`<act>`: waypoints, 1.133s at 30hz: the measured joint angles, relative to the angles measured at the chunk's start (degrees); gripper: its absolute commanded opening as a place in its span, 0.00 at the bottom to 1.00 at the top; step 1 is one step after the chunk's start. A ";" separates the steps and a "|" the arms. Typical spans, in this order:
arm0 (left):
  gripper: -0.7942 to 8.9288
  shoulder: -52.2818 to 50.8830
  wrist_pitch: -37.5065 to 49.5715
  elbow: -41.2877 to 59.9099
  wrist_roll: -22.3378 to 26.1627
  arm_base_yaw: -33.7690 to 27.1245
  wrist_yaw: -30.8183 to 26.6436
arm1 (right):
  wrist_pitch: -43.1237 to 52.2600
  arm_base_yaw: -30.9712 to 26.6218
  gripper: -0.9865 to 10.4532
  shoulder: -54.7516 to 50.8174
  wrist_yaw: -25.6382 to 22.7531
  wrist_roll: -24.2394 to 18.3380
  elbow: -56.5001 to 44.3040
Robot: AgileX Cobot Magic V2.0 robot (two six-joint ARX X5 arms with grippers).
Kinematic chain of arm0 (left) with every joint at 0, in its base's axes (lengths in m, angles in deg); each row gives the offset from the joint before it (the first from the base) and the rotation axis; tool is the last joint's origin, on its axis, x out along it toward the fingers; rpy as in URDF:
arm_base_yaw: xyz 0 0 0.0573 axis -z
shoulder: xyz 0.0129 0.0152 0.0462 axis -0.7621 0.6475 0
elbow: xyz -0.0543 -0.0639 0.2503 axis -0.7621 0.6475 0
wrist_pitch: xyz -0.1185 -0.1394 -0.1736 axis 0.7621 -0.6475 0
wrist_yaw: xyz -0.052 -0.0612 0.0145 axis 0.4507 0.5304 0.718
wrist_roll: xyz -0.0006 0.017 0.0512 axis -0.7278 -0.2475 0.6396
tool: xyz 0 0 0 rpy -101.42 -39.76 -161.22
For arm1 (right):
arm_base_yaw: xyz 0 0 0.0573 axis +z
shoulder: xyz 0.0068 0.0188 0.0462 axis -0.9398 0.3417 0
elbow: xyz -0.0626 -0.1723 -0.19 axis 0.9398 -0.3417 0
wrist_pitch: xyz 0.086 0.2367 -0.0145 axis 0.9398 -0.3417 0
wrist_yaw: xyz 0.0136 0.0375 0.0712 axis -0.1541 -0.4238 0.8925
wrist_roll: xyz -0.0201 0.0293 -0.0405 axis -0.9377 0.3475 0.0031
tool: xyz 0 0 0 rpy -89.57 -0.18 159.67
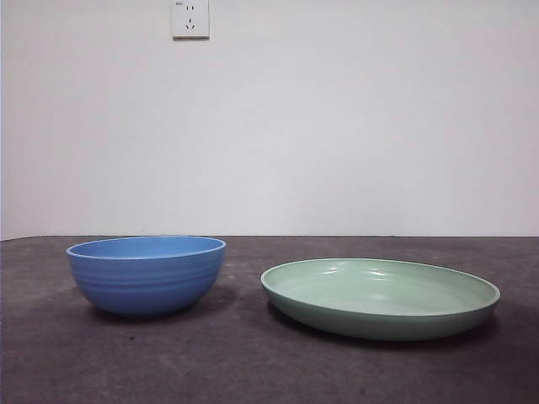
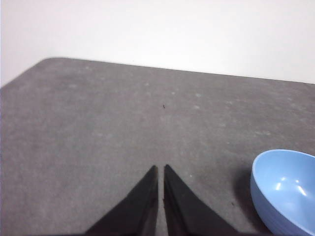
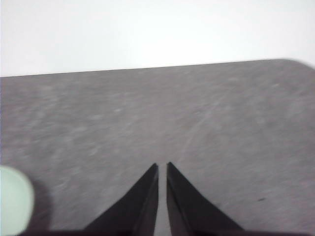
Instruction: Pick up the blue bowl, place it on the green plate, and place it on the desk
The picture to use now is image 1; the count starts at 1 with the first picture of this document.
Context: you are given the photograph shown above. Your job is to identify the white wall socket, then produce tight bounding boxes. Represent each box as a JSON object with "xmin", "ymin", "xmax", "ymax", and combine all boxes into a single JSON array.
[{"xmin": 171, "ymin": 0, "xmax": 211, "ymax": 41}]

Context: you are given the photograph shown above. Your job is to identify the pale green plate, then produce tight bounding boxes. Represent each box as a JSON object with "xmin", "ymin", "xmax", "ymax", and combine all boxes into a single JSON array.
[{"xmin": 259, "ymin": 258, "xmax": 502, "ymax": 341}]

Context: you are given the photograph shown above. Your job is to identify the blue ribbed bowl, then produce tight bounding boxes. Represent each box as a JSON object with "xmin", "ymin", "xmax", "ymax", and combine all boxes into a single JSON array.
[{"xmin": 65, "ymin": 235, "xmax": 227, "ymax": 317}]

